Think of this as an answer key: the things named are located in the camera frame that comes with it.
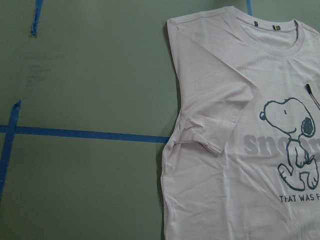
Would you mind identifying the pink Snoopy t-shirt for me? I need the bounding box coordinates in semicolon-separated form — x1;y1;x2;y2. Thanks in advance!
161;6;320;240

